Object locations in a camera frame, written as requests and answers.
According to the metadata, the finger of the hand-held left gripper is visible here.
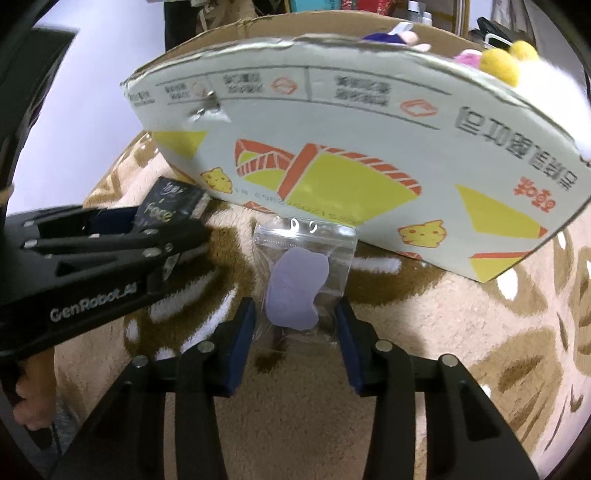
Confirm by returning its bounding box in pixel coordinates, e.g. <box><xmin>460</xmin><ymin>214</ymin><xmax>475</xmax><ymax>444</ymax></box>
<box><xmin>7</xmin><ymin>206</ymin><xmax>140</xmax><ymax>250</ymax></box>
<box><xmin>23</xmin><ymin>222</ymin><xmax>212</xmax><ymax>296</ymax></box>

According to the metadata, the pink bear plush toy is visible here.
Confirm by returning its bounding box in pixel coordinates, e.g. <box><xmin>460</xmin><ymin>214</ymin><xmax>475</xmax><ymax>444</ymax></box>
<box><xmin>453</xmin><ymin>50</ymin><xmax>485</xmax><ymax>70</ymax></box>

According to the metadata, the row of small bottles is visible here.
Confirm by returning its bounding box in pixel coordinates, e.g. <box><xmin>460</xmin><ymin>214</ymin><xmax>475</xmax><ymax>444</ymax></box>
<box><xmin>409</xmin><ymin>0</ymin><xmax>435</xmax><ymax>25</ymax></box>

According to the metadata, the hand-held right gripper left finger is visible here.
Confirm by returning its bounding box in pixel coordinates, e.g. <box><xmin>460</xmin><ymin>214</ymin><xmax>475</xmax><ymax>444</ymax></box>
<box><xmin>48</xmin><ymin>296</ymin><xmax>257</xmax><ymax>480</ymax></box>

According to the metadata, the beige floral blanket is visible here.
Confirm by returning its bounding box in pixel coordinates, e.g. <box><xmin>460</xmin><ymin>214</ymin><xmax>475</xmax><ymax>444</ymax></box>
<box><xmin>46</xmin><ymin>131</ymin><xmax>591</xmax><ymax>480</ymax></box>

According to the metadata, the person's left hand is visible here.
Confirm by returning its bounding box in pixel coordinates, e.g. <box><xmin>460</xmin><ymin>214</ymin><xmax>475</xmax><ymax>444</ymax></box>
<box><xmin>11</xmin><ymin>355</ymin><xmax>58</xmax><ymax>430</ymax></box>

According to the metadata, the purple plush doll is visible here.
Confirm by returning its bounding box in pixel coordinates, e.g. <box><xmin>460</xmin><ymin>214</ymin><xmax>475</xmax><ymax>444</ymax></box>
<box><xmin>362</xmin><ymin>22</ymin><xmax>431</xmax><ymax>51</ymax></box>

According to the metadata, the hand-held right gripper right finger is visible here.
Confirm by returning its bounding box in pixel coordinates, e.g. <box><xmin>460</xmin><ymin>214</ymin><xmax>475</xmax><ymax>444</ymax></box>
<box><xmin>333</xmin><ymin>298</ymin><xmax>541</xmax><ymax>480</ymax></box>

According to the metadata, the printed cardboard box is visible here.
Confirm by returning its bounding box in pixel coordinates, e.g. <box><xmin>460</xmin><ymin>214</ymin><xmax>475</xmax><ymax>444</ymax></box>
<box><xmin>120</xmin><ymin>9</ymin><xmax>591</xmax><ymax>283</ymax></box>

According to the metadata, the white trolley cart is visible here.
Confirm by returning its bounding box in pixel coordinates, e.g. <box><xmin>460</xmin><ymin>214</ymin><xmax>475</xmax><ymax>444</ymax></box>
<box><xmin>468</xmin><ymin>16</ymin><xmax>513</xmax><ymax>49</ymax></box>

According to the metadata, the clear zip bag with purple pad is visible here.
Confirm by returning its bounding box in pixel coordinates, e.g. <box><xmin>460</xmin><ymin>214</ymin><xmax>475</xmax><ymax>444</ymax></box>
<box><xmin>253</xmin><ymin>217</ymin><xmax>358</xmax><ymax>344</ymax></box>

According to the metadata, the white plush with yellow ears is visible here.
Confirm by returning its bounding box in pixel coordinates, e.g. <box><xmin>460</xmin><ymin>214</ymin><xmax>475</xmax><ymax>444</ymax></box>
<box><xmin>480</xmin><ymin>41</ymin><xmax>591</xmax><ymax>160</ymax></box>

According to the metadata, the teal bag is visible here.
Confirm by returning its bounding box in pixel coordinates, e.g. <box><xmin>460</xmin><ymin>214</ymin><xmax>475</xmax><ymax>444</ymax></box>
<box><xmin>286</xmin><ymin>0</ymin><xmax>342</xmax><ymax>12</ymax></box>

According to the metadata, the black sachet packet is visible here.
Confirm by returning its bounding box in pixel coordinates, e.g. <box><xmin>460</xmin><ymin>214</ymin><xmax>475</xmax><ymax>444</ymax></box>
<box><xmin>134</xmin><ymin>176</ymin><xmax>212</xmax><ymax>282</ymax></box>

